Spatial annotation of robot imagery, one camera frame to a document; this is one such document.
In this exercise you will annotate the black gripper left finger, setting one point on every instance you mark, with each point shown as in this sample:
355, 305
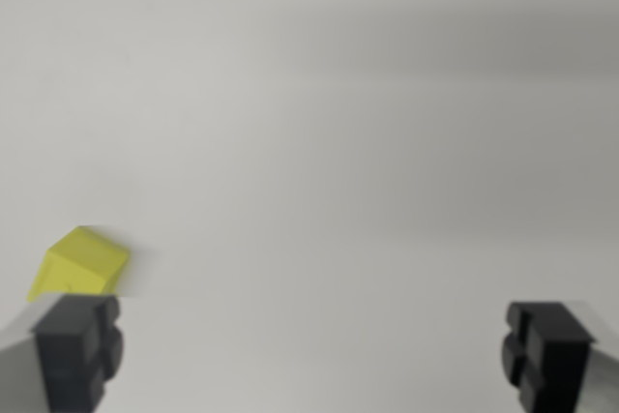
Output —
67, 355

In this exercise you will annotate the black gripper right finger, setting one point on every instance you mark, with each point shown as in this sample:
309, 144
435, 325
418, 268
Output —
556, 360

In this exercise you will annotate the yellow cube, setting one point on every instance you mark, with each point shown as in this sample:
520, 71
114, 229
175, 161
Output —
79, 263

